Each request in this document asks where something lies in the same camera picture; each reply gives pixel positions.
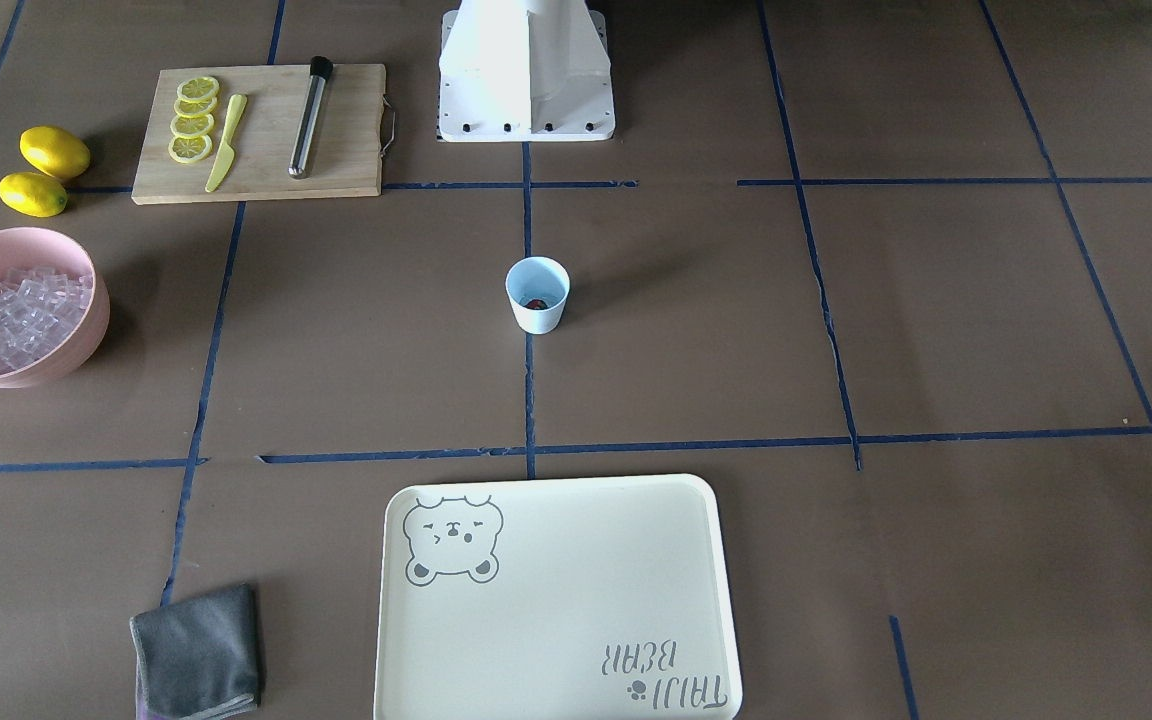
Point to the light blue plastic cup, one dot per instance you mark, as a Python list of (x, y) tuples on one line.
[(538, 277)]

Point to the pile of clear ice cubes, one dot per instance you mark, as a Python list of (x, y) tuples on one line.
[(40, 308)]

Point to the cream bear serving tray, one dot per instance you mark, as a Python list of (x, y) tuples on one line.
[(583, 598)]

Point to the bamboo cutting board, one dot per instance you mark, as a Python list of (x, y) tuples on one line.
[(345, 155)]

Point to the steel muddler black tip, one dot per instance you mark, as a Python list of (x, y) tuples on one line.
[(320, 71)]

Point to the yellow plastic knife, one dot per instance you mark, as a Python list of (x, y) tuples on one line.
[(225, 153)]

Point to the lemon slice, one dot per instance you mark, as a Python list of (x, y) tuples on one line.
[(190, 150), (195, 108), (192, 127), (198, 89)]

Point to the grey folded cloth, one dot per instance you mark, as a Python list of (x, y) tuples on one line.
[(199, 658)]

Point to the whole yellow lemon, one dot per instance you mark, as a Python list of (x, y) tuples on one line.
[(33, 194), (55, 152)]

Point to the pink bowl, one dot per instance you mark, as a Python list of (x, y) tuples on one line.
[(32, 246)]

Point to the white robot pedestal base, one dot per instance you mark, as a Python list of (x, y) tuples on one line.
[(524, 71)]

